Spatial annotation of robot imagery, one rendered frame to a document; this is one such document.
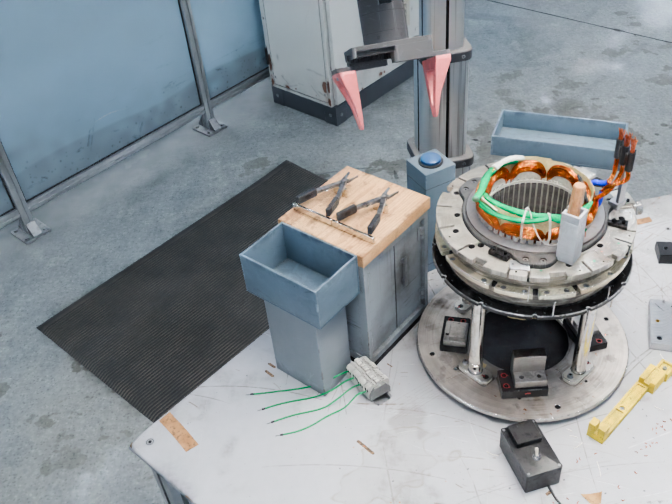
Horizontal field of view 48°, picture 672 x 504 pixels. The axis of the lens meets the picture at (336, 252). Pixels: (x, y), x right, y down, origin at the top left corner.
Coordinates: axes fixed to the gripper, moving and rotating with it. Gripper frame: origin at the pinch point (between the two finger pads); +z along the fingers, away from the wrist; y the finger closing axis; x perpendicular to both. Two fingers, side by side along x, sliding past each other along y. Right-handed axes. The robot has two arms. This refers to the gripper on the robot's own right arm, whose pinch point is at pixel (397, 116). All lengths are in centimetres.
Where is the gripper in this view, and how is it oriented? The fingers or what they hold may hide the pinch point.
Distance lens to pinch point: 98.5
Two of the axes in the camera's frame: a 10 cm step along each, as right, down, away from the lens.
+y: 9.8, -1.9, 1.1
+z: 1.7, 9.7, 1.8
